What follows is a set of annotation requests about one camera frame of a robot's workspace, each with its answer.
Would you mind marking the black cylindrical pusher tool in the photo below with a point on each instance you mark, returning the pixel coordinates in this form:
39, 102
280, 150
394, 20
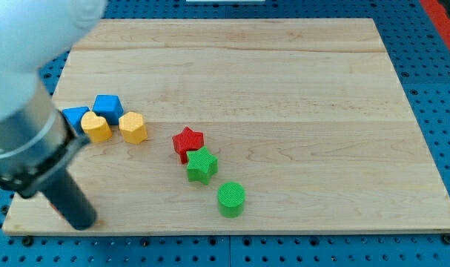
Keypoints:
66, 196

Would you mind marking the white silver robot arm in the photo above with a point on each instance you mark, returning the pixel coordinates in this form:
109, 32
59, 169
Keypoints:
37, 142

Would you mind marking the yellow heart block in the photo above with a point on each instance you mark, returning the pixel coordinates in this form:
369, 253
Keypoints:
96, 127

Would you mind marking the blue block behind heart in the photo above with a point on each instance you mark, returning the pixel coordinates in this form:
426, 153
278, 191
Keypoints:
74, 117

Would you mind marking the yellow hexagon block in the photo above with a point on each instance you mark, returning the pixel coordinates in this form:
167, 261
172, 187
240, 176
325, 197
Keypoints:
132, 127

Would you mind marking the blue cube block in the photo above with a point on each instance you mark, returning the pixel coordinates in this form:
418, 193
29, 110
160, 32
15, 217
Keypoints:
109, 107

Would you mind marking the red star block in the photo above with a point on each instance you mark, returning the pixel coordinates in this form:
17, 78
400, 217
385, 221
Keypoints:
187, 140

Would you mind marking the green star block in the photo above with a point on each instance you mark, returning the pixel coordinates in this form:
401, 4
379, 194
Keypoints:
202, 165

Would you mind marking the wooden board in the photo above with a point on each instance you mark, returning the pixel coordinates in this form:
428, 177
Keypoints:
308, 115

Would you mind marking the green cylinder block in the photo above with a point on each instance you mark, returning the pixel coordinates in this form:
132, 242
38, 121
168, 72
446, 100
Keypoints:
231, 199

